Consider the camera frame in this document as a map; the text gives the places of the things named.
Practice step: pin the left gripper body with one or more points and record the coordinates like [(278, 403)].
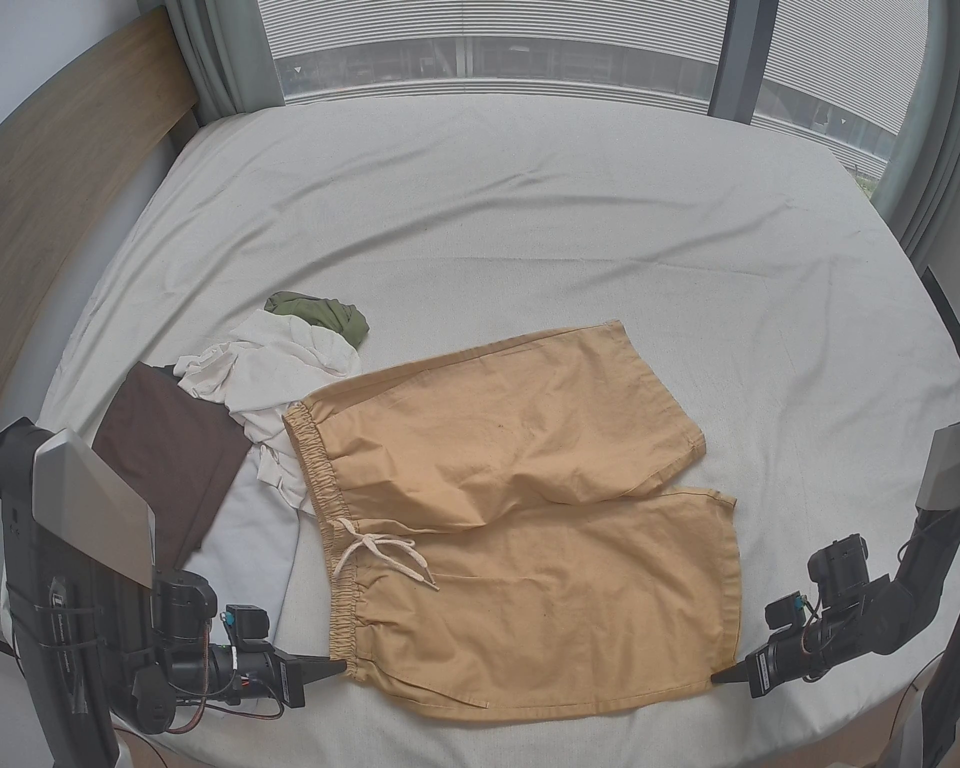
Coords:
[(259, 671)]

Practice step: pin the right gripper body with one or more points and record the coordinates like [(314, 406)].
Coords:
[(776, 660)]

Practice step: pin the tan shorts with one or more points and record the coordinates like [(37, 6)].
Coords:
[(525, 525)]

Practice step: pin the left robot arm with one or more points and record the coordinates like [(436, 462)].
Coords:
[(82, 510)]

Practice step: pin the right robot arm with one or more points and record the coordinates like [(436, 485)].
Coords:
[(892, 607)]

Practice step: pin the bed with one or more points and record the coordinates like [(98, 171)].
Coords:
[(525, 225)]

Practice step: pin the pale grey garment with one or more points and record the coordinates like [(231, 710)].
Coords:
[(247, 555)]

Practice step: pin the dark brown garment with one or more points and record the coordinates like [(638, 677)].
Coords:
[(172, 450)]

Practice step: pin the cream white garment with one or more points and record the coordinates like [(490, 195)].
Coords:
[(270, 375)]

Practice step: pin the olive green garment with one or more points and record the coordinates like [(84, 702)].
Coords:
[(322, 309)]

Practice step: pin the grey-green curtain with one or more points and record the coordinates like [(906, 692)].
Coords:
[(217, 60), (922, 150)]

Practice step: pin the window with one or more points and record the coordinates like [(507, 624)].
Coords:
[(525, 45)]

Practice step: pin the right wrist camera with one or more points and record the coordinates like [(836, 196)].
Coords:
[(786, 613)]

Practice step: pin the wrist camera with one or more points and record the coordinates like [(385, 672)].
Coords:
[(247, 622), (786, 613)]

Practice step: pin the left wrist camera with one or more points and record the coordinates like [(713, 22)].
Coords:
[(247, 622)]

